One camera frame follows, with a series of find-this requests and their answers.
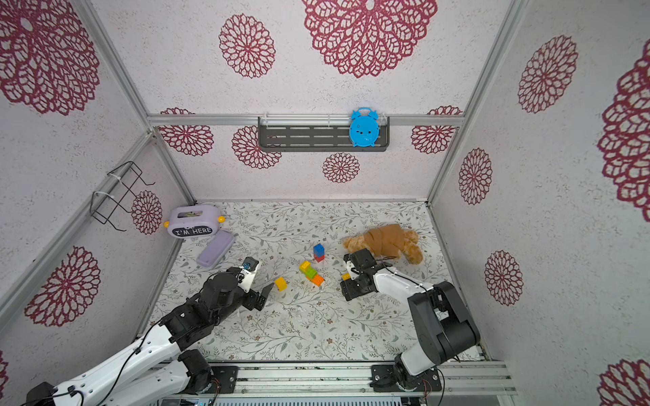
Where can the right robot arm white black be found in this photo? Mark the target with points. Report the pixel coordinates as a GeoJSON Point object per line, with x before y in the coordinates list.
{"type": "Point", "coordinates": [443, 325]}

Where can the small blue lego brick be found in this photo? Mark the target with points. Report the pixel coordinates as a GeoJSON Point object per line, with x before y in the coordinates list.
{"type": "Point", "coordinates": [318, 251]}

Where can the yellow square lego brick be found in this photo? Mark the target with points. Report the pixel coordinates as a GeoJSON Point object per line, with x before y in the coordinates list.
{"type": "Point", "coordinates": [281, 284]}

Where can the brown plush teddy bear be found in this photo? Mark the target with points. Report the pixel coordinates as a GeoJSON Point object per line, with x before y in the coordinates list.
{"type": "Point", "coordinates": [390, 241]}

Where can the orange lego brick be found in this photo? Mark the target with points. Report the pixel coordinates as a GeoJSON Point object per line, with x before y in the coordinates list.
{"type": "Point", "coordinates": [317, 280]}

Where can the black wire wall rack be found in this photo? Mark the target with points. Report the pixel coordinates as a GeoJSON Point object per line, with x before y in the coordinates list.
{"type": "Point", "coordinates": [104, 204]}

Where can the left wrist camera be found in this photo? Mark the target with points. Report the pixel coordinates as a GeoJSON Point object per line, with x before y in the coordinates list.
{"type": "Point", "coordinates": [249, 269]}

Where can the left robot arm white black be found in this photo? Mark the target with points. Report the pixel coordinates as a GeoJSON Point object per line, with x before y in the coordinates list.
{"type": "Point", "coordinates": [161, 362]}

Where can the grey wall shelf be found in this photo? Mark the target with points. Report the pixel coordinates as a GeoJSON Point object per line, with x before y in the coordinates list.
{"type": "Point", "coordinates": [316, 138]}

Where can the purple toy radio clock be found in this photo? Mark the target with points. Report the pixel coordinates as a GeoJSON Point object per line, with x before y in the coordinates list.
{"type": "Point", "coordinates": [194, 221]}

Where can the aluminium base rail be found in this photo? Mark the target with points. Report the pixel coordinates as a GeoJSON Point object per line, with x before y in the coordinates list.
{"type": "Point", "coordinates": [359, 378]}

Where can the green lego brick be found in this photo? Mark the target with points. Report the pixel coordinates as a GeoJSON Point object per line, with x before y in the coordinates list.
{"type": "Point", "coordinates": [310, 273]}

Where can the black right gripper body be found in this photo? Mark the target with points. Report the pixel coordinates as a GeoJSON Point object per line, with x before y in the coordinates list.
{"type": "Point", "coordinates": [353, 287]}

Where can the purple pencil case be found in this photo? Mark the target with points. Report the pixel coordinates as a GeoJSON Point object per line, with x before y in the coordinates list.
{"type": "Point", "coordinates": [216, 249]}

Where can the blue alarm clock toy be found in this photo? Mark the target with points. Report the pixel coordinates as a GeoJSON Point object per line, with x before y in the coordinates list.
{"type": "Point", "coordinates": [364, 127]}

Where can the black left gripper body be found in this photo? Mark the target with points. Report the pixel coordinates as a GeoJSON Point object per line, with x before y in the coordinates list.
{"type": "Point", "coordinates": [248, 299]}

